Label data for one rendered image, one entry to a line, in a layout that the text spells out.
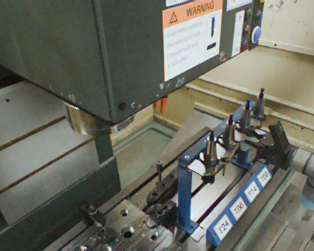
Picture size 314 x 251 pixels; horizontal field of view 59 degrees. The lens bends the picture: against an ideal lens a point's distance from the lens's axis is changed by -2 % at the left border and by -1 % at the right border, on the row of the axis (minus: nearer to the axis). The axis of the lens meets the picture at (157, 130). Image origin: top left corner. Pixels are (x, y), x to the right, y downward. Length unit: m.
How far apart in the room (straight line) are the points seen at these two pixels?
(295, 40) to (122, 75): 1.13
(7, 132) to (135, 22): 0.76
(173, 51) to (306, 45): 1.03
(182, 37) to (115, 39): 0.13
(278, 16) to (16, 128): 1.17
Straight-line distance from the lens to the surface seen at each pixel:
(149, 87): 0.43
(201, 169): 0.86
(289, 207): 1.50
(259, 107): 1.12
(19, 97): 1.03
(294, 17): 1.42
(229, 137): 0.95
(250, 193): 1.21
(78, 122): 0.60
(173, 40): 0.44
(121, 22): 0.36
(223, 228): 1.08
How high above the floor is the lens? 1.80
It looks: 35 degrees down
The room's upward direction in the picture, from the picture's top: 3 degrees counter-clockwise
